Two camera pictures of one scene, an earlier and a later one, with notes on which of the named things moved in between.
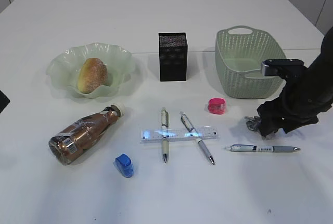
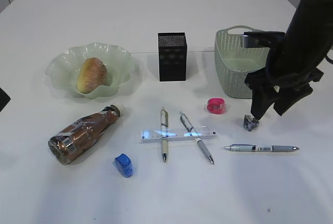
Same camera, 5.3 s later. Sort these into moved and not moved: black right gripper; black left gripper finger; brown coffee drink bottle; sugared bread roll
Moved: black right gripper
Not moved: black left gripper finger; sugared bread roll; brown coffee drink bottle
